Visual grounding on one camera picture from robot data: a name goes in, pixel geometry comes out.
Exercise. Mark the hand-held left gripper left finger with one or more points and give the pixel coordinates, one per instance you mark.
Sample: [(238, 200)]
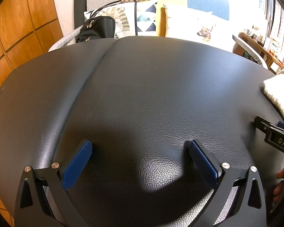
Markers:
[(77, 163)]

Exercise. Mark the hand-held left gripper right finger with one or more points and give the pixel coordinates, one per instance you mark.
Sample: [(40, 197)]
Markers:
[(204, 163)]

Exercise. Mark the white knitted blanket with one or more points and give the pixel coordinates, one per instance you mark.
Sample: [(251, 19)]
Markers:
[(281, 92)]

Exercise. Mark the person's right hand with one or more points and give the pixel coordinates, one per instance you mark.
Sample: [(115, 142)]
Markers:
[(280, 173)]

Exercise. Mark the stack of books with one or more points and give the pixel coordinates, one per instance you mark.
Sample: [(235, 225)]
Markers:
[(272, 46)]

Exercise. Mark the wooden side table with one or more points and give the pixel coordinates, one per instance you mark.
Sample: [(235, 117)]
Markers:
[(255, 45)]

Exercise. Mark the beige patterned curtain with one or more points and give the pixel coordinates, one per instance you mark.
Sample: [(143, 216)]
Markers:
[(278, 16)]

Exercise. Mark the deer print pillow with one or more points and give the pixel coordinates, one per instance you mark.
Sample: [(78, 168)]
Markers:
[(179, 21)]

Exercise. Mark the black handbag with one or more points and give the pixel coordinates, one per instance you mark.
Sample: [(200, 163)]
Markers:
[(101, 28)]

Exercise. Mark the black rolled mat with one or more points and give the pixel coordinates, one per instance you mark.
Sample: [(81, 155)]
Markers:
[(80, 4)]

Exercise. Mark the triangle print pillow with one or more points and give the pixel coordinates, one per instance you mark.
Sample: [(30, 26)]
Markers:
[(142, 16)]

